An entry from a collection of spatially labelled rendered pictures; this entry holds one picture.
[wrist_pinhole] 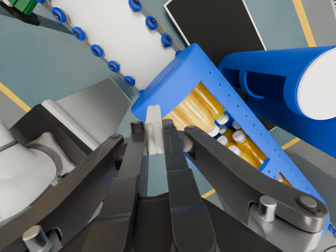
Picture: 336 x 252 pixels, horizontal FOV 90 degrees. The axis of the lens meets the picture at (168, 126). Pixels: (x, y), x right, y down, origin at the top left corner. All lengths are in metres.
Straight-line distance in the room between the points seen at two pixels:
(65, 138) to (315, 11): 2.15
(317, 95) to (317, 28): 1.40
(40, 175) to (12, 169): 0.08
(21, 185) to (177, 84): 0.50
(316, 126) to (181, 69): 0.91
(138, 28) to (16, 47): 1.43
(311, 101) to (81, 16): 0.91
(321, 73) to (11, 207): 1.07
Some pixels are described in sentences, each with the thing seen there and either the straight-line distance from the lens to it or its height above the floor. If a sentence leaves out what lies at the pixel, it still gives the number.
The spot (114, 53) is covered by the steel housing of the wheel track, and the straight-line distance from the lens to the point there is 0.73.
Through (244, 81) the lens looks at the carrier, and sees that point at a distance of 1.16.
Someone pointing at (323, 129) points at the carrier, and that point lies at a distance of 1.16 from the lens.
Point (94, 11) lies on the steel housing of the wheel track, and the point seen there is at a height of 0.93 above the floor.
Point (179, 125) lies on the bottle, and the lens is 0.53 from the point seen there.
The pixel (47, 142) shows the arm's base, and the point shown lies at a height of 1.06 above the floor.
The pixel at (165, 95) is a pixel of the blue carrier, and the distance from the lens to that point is 0.41.
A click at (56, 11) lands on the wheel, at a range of 0.74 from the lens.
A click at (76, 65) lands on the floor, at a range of 1.77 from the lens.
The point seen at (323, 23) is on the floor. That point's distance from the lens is 2.26.
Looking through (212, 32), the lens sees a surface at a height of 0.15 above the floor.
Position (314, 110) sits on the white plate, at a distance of 0.89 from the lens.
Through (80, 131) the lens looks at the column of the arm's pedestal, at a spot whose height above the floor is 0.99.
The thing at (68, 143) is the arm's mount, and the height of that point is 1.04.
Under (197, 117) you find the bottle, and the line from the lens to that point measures 0.49.
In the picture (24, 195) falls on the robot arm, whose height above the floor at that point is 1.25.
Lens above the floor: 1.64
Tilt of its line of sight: 68 degrees down
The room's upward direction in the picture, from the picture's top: 168 degrees clockwise
